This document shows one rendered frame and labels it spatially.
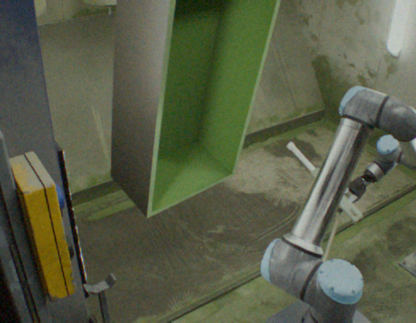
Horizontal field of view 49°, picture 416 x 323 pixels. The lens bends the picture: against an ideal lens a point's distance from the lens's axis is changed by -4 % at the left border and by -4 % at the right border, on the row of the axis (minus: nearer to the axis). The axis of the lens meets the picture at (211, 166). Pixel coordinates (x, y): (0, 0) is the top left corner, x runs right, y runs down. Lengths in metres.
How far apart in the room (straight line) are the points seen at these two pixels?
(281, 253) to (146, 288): 1.18
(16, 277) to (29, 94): 0.55
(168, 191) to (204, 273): 0.51
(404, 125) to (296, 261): 0.56
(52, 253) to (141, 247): 2.00
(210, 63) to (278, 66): 1.53
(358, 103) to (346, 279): 0.57
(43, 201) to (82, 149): 2.37
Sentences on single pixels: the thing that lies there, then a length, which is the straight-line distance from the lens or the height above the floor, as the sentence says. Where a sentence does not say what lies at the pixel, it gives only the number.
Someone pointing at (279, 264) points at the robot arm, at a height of 0.87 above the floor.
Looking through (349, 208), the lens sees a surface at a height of 0.71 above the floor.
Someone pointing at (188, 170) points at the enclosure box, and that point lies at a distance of 2.65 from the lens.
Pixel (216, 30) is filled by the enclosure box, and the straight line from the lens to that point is 2.45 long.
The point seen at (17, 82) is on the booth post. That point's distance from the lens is 1.26.
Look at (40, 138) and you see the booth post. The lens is 1.34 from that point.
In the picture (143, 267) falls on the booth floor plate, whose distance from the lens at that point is 2.71.
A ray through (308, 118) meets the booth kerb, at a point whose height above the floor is 0.13.
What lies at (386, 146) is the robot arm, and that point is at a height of 0.97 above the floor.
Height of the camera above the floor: 1.98
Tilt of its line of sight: 34 degrees down
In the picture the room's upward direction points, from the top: 2 degrees clockwise
